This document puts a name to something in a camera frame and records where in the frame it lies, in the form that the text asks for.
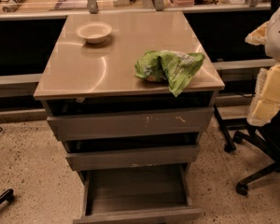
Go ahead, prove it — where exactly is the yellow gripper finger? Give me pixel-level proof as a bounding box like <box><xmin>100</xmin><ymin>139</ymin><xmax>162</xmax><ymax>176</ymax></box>
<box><xmin>245</xmin><ymin>21</ymin><xmax>268</xmax><ymax>46</ymax></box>
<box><xmin>246</xmin><ymin>62</ymin><xmax>280</xmax><ymax>127</ymax></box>

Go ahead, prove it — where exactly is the green rice chip bag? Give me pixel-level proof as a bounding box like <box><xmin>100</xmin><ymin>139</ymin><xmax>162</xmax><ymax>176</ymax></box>
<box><xmin>134</xmin><ymin>50</ymin><xmax>205</xmax><ymax>97</ymax></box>

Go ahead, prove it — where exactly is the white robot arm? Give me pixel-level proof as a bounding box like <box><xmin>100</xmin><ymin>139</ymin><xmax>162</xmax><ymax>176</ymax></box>
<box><xmin>245</xmin><ymin>7</ymin><xmax>280</xmax><ymax>126</ymax></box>

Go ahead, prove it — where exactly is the top grey drawer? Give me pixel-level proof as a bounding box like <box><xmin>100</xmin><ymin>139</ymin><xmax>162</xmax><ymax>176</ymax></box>
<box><xmin>48</xmin><ymin>107</ymin><xmax>213</xmax><ymax>141</ymax></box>

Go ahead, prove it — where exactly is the grey drawer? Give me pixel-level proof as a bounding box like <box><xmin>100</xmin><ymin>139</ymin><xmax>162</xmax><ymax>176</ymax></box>
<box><xmin>66</xmin><ymin>145</ymin><xmax>200</xmax><ymax>171</ymax></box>
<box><xmin>73</xmin><ymin>164</ymin><xmax>202</xmax><ymax>224</ymax></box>
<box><xmin>48</xmin><ymin>107</ymin><xmax>213</xmax><ymax>141</ymax></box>

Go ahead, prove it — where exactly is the middle grey drawer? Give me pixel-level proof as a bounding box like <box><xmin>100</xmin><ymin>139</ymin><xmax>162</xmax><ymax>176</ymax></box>
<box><xmin>66</xmin><ymin>145</ymin><xmax>200</xmax><ymax>171</ymax></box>

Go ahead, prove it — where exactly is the grey drawer cabinet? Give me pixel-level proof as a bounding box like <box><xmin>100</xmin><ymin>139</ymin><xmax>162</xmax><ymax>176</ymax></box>
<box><xmin>33</xmin><ymin>10</ymin><xmax>226</xmax><ymax>224</ymax></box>

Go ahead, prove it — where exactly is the bottom grey drawer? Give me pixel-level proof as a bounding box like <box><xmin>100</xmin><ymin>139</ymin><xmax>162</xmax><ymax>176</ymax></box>
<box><xmin>73</xmin><ymin>164</ymin><xmax>202</xmax><ymax>224</ymax></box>

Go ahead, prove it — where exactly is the black office chair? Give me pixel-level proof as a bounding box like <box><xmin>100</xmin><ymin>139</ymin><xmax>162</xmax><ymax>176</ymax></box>
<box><xmin>232</xmin><ymin>110</ymin><xmax>280</xmax><ymax>195</ymax></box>

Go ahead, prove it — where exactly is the white bowl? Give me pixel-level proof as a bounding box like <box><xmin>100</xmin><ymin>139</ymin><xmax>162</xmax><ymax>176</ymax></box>
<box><xmin>76</xmin><ymin>21</ymin><xmax>112</xmax><ymax>44</ymax></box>

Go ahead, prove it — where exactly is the long background workbench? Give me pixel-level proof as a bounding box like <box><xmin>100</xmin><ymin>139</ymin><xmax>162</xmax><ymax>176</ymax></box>
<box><xmin>0</xmin><ymin>0</ymin><xmax>264</xmax><ymax>108</ymax></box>

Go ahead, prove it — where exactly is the black coiled tool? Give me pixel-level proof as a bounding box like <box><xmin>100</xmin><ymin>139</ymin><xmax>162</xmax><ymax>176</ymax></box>
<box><xmin>2</xmin><ymin>0</ymin><xmax>26</xmax><ymax>13</ymax></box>

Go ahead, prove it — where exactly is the black chair leg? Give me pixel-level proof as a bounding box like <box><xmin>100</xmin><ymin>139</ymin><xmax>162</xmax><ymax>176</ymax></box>
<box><xmin>0</xmin><ymin>189</ymin><xmax>14</xmax><ymax>204</ymax></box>

